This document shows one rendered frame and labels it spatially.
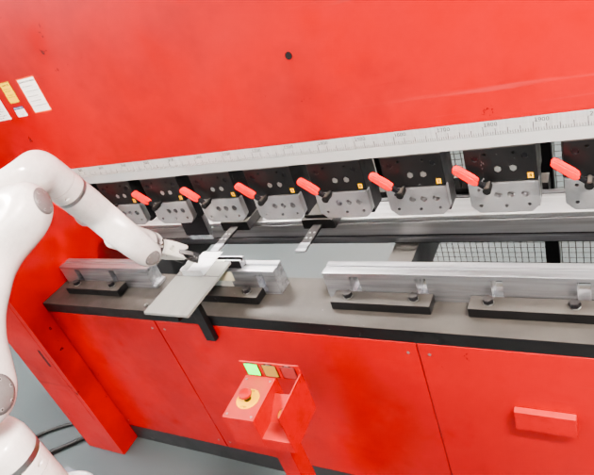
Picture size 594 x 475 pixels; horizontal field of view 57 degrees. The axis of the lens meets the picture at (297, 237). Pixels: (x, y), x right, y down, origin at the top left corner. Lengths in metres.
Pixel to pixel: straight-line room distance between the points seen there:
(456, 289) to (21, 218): 1.07
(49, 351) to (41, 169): 1.30
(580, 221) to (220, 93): 1.03
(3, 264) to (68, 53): 0.73
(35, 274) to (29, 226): 1.26
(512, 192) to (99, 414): 2.08
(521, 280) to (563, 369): 0.23
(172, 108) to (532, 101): 0.91
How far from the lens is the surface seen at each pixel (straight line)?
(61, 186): 1.41
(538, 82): 1.21
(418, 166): 1.33
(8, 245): 1.22
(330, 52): 1.28
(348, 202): 1.46
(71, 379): 2.64
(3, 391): 1.11
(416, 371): 1.64
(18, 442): 1.22
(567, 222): 1.70
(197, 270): 1.82
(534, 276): 1.48
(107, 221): 1.52
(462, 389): 1.65
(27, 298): 2.47
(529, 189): 1.32
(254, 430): 1.63
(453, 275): 1.52
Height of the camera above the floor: 1.90
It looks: 30 degrees down
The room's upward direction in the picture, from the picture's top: 20 degrees counter-clockwise
